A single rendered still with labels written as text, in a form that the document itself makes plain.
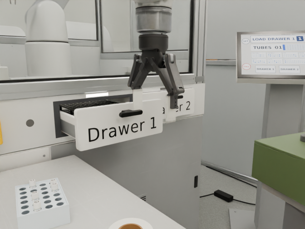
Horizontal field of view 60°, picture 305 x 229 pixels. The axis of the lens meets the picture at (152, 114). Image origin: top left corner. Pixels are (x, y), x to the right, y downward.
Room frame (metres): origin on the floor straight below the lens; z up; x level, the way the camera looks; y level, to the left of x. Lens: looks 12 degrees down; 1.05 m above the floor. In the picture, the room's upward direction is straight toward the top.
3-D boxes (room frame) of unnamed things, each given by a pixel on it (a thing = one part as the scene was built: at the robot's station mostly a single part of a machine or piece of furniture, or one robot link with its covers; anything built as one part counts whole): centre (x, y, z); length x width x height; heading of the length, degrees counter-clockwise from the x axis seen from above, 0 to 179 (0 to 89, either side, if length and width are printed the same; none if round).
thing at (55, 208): (0.47, 0.22, 0.78); 0.12 x 0.08 x 0.04; 28
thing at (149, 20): (0.69, 0.00, 1.14); 0.09 x 0.09 x 0.06
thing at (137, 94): (0.74, 0.04, 0.93); 0.03 x 0.01 x 0.07; 130
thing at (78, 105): (0.90, 0.21, 0.87); 0.22 x 0.18 x 0.06; 40
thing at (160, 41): (0.69, 0.00, 1.07); 0.08 x 0.07 x 0.09; 40
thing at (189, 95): (1.06, -0.07, 0.87); 0.29 x 0.02 x 0.11; 130
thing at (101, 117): (0.75, 0.08, 0.87); 0.29 x 0.02 x 0.11; 130
